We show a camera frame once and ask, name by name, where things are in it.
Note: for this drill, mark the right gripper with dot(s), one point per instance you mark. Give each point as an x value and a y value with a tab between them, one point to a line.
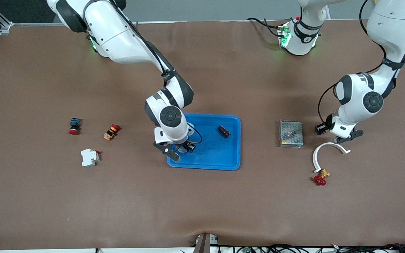
188	146

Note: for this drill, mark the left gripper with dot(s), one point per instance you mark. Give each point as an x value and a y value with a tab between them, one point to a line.
321	128

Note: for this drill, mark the blue dome call bell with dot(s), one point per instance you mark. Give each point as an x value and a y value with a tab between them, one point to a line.
180	150
191	130

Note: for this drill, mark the dark brown electrolytic capacitor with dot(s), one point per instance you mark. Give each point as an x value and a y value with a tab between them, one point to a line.
320	129
224	131

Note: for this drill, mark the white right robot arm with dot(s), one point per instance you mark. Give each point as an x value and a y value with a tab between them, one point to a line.
111	31

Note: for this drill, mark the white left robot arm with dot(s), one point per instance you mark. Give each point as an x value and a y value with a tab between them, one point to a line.
392	21

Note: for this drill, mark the blue plastic tray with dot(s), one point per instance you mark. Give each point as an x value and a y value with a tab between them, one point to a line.
216	154

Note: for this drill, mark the white semicircular pipe clamp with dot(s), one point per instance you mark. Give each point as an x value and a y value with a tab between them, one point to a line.
328	143

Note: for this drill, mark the brass valve red handwheel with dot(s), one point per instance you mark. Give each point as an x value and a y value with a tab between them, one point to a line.
320	181

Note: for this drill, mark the metal mesh power supply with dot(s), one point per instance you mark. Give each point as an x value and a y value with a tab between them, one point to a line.
291	133

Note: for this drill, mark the orange red-capped push button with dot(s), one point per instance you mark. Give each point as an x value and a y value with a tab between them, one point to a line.
111	132

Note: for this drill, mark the white circuit breaker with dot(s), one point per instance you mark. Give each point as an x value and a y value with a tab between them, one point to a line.
90	157

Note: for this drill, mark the red mushroom button blue base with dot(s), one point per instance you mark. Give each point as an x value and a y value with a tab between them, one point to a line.
75	125

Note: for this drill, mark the brown table mat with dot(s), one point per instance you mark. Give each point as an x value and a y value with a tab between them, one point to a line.
83	203

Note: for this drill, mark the grey mount bracket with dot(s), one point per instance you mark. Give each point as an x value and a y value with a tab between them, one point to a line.
204	244

